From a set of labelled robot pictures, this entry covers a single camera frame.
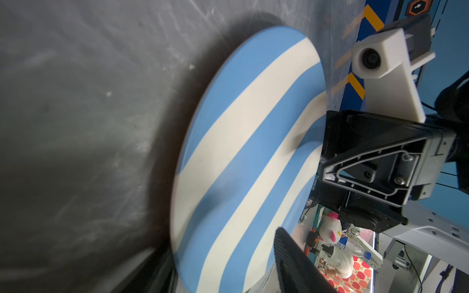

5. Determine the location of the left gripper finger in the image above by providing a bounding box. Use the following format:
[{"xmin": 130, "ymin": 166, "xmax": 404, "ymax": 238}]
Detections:
[{"xmin": 274, "ymin": 227, "xmax": 336, "ymax": 293}]

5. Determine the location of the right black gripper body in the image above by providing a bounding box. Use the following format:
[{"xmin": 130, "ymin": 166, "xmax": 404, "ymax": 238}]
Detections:
[{"xmin": 409, "ymin": 128, "xmax": 456, "ymax": 201}]

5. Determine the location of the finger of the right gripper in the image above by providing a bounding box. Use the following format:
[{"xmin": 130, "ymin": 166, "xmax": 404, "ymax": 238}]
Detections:
[
  {"xmin": 315, "ymin": 190, "xmax": 408, "ymax": 233},
  {"xmin": 320, "ymin": 111, "xmax": 429, "ymax": 207}
]

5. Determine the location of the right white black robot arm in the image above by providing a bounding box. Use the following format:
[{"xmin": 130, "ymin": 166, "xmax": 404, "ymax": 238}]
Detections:
[{"xmin": 311, "ymin": 74, "xmax": 469, "ymax": 272}]

